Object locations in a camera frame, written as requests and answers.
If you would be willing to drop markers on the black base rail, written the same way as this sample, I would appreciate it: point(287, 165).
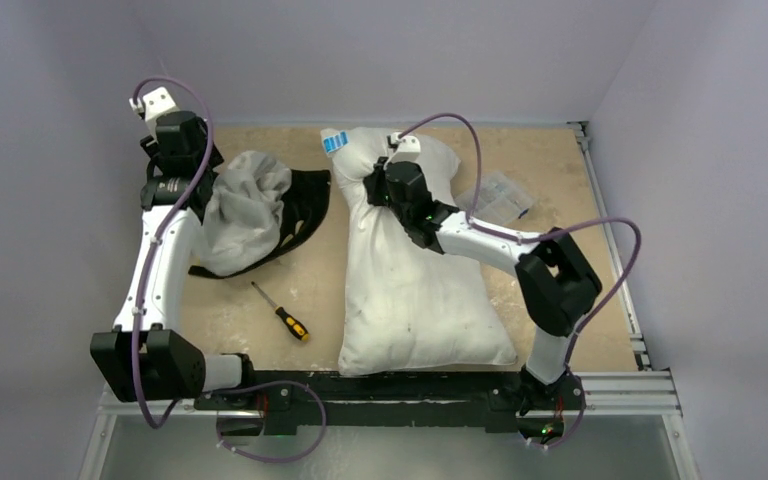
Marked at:
point(494, 401)

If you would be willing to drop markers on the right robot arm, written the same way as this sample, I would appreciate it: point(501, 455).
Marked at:
point(558, 284)

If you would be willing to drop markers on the white pillow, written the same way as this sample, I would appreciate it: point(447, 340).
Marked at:
point(405, 307)

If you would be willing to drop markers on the black yellow screwdriver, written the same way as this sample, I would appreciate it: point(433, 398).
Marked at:
point(297, 329)

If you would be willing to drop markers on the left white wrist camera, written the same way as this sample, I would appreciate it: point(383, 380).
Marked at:
point(152, 105)

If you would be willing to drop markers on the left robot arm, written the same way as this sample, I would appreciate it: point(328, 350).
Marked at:
point(144, 356)

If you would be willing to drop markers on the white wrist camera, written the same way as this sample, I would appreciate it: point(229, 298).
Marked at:
point(402, 148)
point(152, 105)

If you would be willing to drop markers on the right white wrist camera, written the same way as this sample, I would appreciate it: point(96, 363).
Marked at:
point(402, 148)

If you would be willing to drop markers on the clear plastic screw box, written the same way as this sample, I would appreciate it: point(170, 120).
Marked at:
point(501, 200)

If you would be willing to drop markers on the black floral pillowcase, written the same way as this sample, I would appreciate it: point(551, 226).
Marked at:
point(260, 209)

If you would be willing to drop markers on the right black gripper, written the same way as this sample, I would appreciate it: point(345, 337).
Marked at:
point(376, 183)

